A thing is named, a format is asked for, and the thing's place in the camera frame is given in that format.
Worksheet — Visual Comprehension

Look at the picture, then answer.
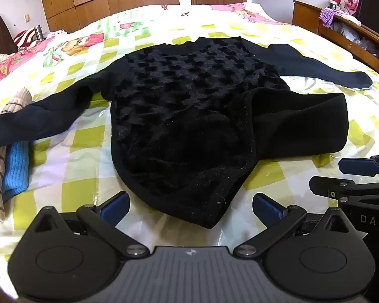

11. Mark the wooden cabinet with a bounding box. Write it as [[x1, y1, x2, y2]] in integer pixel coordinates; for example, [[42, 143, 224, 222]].
[[292, 0, 379, 76]]

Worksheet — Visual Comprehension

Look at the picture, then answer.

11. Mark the black television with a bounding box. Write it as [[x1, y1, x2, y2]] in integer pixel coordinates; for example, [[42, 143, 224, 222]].
[[355, 0, 379, 43]]

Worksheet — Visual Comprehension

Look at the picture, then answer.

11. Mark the grey plastic bag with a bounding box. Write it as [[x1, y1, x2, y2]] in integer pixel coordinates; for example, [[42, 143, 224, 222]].
[[337, 22, 364, 44]]

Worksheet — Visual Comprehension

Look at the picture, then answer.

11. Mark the purple patterned cloth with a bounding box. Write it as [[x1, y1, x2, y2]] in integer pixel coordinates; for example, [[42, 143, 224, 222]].
[[318, 7, 344, 28]]

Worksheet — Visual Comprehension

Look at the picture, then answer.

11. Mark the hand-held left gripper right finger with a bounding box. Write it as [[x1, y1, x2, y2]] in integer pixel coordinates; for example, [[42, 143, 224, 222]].
[[234, 192, 356, 257]]

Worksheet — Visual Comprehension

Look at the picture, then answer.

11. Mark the pink floral quilt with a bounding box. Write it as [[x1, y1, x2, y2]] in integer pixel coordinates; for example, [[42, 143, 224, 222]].
[[0, 3, 278, 89]]

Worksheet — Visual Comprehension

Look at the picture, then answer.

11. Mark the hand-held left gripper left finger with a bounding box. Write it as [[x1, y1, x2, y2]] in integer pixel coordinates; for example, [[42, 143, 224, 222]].
[[28, 191, 150, 257]]

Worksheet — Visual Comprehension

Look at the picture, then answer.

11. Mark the black sweater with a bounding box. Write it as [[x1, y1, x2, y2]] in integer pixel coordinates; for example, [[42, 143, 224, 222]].
[[0, 36, 373, 230]]

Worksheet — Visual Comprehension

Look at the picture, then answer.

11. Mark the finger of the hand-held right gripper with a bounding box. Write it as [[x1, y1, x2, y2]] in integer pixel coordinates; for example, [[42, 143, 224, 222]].
[[310, 176, 379, 203], [339, 155, 379, 177]]

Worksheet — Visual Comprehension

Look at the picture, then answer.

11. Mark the yellow-green checked bed sheet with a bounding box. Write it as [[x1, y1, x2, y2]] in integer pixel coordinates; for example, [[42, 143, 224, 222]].
[[0, 16, 379, 259]]

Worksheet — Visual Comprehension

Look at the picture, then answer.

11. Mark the blue knitted cloth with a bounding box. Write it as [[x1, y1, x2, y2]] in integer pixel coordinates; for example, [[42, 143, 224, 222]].
[[2, 140, 30, 201]]

